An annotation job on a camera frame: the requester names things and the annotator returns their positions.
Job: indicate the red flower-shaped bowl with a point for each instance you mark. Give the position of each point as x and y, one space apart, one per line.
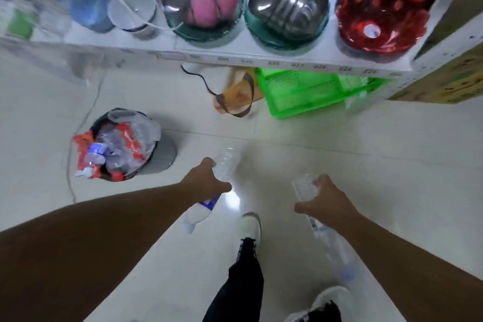
392 4

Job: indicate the clear plastic bottle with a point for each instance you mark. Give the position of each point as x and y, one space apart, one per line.
332 244

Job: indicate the person's left thumb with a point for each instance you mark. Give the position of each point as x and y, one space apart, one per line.
222 187

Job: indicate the person's left forearm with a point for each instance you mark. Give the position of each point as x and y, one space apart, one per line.
86 250

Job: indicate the person's white shoe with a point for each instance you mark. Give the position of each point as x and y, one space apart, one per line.
332 295
251 227

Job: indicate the person's right white shoe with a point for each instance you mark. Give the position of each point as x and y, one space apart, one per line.
332 295

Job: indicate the blue cup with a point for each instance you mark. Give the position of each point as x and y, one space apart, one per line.
88 8

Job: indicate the green glass plate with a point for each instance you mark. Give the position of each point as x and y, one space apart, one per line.
203 33

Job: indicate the person's right hand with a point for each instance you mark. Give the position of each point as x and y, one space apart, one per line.
334 204

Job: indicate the person's right leg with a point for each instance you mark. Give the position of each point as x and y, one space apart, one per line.
324 312

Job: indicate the person's left hand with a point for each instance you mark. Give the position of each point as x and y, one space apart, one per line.
202 184

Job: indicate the white shelf unit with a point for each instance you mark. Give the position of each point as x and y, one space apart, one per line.
241 54

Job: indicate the person's right thumb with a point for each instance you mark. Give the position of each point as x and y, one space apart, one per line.
306 206

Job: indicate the green glass bowl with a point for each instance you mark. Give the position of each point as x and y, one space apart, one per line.
260 35

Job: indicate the green packet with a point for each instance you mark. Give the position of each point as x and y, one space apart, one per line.
20 25

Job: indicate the green plastic basket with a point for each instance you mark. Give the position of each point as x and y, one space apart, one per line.
302 91

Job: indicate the black trash bin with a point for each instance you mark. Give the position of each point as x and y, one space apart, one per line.
162 155

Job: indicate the white bowl with dark rim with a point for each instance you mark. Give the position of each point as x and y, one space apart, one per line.
130 6

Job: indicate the person's right forearm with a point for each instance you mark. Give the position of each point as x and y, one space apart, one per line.
411 272

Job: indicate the cardboard box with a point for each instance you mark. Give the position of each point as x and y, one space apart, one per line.
449 84

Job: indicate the discarded bottle with blue label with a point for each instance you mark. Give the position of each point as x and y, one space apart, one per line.
96 152

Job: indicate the person's left white shoe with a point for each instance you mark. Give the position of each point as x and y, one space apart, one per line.
251 227

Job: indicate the clear plastic rubbish bag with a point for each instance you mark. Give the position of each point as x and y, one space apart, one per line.
145 131

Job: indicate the person's left leg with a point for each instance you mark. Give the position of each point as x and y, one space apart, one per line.
239 287

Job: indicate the person's leg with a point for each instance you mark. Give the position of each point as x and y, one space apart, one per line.
324 312
239 287

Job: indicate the red snack wrapper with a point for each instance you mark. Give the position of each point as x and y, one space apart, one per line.
85 152

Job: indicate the stack of steel bowls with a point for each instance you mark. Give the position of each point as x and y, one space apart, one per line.
288 1

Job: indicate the clear bottle with blue label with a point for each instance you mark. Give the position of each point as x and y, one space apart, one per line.
226 164

